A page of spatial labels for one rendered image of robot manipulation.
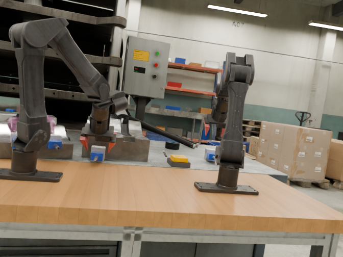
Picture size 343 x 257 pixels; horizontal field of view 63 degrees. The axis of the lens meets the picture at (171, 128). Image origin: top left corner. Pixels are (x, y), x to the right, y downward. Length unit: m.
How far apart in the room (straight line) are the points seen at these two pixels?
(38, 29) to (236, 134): 0.63
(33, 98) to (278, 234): 0.74
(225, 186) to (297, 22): 8.47
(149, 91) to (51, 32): 1.27
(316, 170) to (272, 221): 4.23
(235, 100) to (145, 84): 1.16
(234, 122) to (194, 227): 0.37
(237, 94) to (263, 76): 7.61
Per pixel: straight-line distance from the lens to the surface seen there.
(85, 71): 0.90
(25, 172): 0.85
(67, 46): 0.87
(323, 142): 4.98
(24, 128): 0.84
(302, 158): 4.81
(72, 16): 2.02
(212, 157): 1.31
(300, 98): 9.04
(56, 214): 0.68
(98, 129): 0.99
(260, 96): 8.49
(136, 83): 2.00
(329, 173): 5.58
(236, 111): 0.92
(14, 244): 1.28
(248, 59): 1.01
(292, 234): 0.87
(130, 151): 1.14
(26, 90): 0.82
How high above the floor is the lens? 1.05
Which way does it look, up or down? 5 degrees down
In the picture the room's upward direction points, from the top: 7 degrees clockwise
